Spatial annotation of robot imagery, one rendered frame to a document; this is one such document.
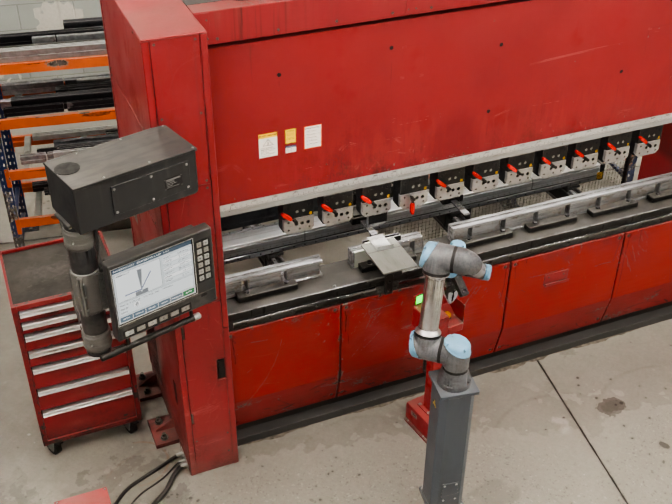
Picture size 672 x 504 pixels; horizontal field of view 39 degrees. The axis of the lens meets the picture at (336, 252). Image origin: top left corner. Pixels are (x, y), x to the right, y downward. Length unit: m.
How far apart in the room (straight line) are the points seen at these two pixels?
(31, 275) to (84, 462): 1.03
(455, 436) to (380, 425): 0.83
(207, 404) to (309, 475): 0.66
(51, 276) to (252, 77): 1.41
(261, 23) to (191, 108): 0.46
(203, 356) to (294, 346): 0.52
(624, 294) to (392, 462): 1.75
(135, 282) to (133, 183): 0.41
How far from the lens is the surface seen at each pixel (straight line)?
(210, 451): 4.82
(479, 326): 5.19
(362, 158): 4.36
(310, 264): 4.57
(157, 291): 3.72
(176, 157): 3.51
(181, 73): 3.65
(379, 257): 4.56
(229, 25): 3.85
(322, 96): 4.14
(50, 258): 4.77
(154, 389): 5.35
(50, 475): 5.05
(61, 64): 5.86
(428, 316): 4.04
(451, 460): 4.47
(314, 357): 4.78
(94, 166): 3.48
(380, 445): 5.01
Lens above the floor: 3.61
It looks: 35 degrees down
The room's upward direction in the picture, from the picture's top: straight up
